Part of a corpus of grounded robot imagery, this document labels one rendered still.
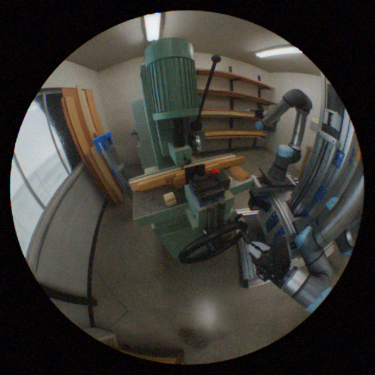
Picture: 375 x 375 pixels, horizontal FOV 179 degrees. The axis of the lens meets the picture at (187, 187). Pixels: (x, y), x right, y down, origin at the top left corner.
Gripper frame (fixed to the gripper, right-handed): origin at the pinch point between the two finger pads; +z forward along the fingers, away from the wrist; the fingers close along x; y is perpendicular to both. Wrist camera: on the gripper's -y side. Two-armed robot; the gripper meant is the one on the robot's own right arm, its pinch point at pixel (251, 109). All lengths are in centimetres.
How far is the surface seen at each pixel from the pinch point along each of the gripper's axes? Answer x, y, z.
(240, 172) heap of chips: -57, 24, -58
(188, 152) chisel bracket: -80, 8, -56
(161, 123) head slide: -87, -5, -44
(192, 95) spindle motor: -75, -14, -58
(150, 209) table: -101, 20, -68
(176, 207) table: -91, 22, -69
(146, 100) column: -91, -19, -35
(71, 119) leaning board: -198, -60, 39
